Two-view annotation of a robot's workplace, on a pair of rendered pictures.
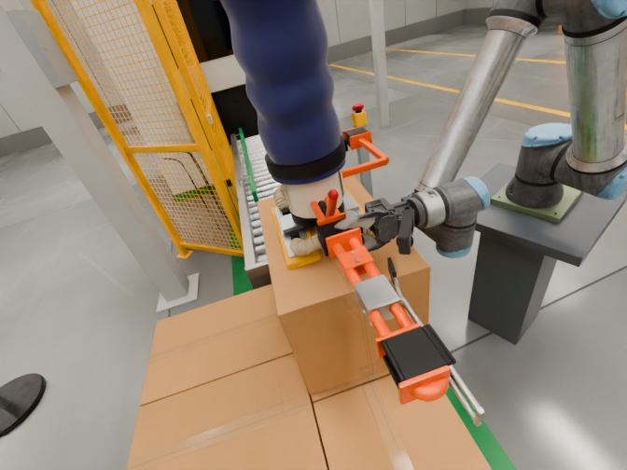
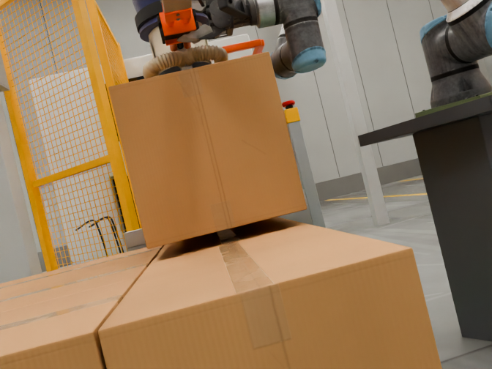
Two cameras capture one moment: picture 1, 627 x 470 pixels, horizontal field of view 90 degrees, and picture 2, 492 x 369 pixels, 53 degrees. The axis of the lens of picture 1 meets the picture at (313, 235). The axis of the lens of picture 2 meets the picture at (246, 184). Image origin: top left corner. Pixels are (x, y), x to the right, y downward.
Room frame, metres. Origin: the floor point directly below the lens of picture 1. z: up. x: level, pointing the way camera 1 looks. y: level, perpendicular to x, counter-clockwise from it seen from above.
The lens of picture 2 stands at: (-0.66, -0.15, 0.66)
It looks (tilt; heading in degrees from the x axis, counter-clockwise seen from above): 0 degrees down; 1
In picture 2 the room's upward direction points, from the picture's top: 14 degrees counter-clockwise
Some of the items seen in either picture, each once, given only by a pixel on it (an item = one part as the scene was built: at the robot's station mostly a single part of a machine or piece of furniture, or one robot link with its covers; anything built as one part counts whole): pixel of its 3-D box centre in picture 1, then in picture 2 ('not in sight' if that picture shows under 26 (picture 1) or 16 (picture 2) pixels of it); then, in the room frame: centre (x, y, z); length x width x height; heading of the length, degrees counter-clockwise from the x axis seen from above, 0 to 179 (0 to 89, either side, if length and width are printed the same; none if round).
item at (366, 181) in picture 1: (367, 187); (312, 205); (1.83, -0.42, 0.50); 0.07 x 0.07 x 1.00; 6
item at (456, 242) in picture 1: (452, 231); (304, 47); (0.64, -0.37, 0.99); 0.12 x 0.09 x 0.12; 17
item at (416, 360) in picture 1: (411, 362); not in sight; (0.25, -0.09, 1.11); 0.08 x 0.07 x 0.05; 7
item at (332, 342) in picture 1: (334, 270); (209, 158); (0.83, -0.04, 0.78); 0.60 x 0.40 x 0.40; 5
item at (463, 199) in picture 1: (457, 200); (293, 4); (0.63, -0.37, 1.10); 0.12 x 0.09 x 0.10; 96
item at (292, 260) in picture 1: (291, 227); not in sight; (0.84, 0.06, 1.00); 0.34 x 0.10 x 0.05; 7
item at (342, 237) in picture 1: (339, 234); (178, 26); (0.60, -0.06, 1.11); 0.10 x 0.08 x 0.06; 97
